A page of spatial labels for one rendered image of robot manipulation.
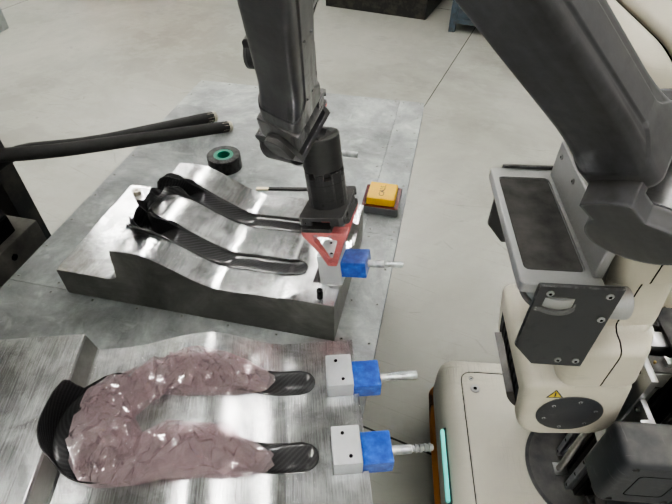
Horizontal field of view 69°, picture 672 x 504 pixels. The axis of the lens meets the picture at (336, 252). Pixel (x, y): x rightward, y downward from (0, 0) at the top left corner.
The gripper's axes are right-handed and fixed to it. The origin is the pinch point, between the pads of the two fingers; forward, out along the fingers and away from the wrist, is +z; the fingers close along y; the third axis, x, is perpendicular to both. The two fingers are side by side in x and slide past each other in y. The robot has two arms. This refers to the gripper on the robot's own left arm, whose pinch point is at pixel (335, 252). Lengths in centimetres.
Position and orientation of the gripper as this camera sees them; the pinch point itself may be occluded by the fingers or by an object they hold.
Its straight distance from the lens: 78.3
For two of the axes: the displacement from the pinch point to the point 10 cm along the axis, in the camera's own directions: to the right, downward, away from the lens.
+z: 1.2, 8.3, 5.4
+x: 9.7, 0.3, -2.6
